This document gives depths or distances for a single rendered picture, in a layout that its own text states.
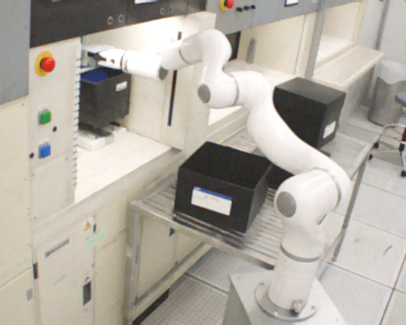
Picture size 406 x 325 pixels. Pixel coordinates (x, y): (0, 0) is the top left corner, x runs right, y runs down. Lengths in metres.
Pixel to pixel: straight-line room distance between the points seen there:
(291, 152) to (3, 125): 0.74
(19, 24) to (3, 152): 0.32
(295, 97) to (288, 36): 0.88
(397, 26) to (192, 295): 4.02
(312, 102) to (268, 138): 1.10
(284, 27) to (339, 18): 1.50
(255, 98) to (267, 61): 1.91
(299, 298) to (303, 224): 0.29
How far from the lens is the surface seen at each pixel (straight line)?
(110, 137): 2.05
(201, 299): 2.65
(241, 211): 1.76
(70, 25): 1.41
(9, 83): 1.29
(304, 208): 1.26
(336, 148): 2.65
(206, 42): 1.53
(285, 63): 3.34
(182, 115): 2.00
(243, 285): 1.58
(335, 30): 4.78
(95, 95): 1.90
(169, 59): 1.68
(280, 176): 2.10
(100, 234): 1.85
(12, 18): 1.26
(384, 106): 5.46
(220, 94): 1.42
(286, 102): 2.52
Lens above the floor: 1.75
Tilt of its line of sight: 27 degrees down
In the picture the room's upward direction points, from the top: 8 degrees clockwise
